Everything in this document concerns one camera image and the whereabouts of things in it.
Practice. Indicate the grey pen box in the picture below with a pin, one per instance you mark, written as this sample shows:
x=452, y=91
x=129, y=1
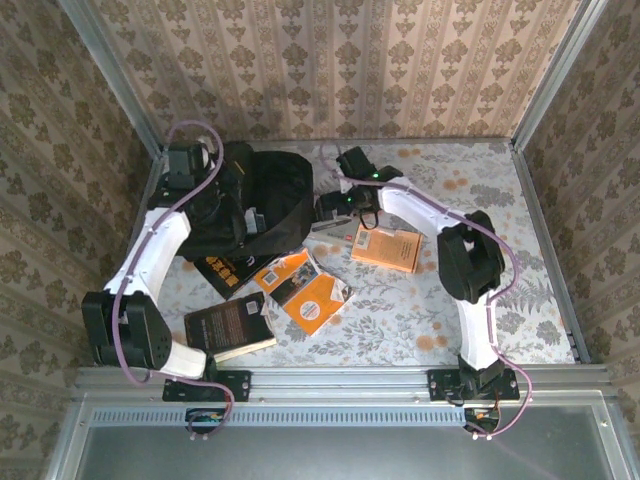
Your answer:
x=335, y=235

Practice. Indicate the black student backpack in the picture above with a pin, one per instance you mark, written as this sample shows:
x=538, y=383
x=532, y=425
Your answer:
x=280, y=200

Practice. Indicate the orange paperback notebook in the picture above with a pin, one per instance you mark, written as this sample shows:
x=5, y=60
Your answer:
x=390, y=247

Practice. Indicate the torn orange magazine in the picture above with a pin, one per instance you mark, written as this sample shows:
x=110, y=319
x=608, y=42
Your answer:
x=310, y=295

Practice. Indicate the black book yellow title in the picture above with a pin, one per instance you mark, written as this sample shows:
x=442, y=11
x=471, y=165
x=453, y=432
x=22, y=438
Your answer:
x=225, y=277

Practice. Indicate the dark book brown text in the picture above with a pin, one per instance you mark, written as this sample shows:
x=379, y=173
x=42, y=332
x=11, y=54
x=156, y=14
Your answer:
x=230, y=325

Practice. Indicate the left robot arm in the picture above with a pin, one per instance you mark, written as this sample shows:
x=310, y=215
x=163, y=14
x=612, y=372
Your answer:
x=150, y=255

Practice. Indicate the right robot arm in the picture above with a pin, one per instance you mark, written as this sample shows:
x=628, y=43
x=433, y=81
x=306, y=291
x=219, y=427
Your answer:
x=470, y=260

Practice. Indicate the grey metal panel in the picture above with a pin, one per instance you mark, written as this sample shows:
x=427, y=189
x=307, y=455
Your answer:
x=325, y=455

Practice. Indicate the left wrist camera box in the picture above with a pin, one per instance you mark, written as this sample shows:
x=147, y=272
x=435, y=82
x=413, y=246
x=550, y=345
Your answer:
x=202, y=155

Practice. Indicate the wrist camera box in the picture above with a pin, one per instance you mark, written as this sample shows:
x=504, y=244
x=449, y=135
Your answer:
x=345, y=185
x=202, y=155

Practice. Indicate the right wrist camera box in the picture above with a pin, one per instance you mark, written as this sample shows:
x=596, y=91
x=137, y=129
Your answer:
x=345, y=185

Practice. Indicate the left aluminium side rail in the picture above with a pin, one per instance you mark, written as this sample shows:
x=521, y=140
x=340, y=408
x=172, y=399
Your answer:
x=131, y=250

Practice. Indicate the aluminium side rail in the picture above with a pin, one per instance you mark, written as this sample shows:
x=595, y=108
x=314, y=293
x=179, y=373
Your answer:
x=539, y=220
x=131, y=250

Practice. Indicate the left aluminium corner post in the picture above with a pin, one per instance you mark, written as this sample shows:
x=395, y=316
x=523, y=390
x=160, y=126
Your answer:
x=107, y=85

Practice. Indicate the aluminium corner post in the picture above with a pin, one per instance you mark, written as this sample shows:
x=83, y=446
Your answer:
x=107, y=85
x=555, y=75

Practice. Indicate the aluminium front rail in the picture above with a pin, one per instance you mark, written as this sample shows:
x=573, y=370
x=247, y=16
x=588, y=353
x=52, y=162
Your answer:
x=340, y=382

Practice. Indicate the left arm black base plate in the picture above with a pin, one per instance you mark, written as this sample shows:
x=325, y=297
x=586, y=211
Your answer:
x=235, y=385

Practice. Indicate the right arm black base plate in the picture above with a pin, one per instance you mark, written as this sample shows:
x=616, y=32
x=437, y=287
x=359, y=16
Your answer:
x=440, y=385

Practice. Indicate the right aluminium side rail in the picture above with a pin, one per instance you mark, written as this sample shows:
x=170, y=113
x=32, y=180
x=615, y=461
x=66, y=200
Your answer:
x=539, y=220

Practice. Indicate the right aluminium corner post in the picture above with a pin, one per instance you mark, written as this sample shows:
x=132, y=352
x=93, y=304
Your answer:
x=555, y=75

